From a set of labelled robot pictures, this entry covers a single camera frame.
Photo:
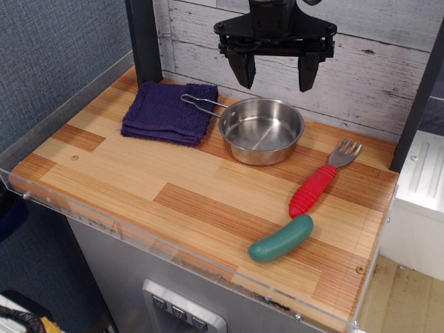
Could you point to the black and yellow bag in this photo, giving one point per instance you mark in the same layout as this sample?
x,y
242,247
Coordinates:
x,y
21,314

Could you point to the steel cabinet with dispenser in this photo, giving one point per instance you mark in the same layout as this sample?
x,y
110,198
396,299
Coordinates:
x,y
195,283

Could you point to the clear acrylic table guard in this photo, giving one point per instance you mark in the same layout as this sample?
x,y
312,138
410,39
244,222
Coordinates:
x,y
63,138

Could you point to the red-handled metal fork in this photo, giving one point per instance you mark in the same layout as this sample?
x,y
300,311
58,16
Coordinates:
x,y
307,195

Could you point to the white side cabinet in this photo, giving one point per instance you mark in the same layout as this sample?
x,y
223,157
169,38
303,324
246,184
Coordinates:
x,y
413,233

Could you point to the folded purple towel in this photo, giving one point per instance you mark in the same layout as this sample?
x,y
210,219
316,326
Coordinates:
x,y
178,114

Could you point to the green toy sausage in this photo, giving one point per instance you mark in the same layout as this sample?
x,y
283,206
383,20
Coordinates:
x,y
283,241

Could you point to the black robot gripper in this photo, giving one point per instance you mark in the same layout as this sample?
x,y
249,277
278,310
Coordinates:
x,y
275,28

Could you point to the small steel saucepan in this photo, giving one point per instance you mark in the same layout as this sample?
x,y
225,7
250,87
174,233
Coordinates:
x,y
258,131

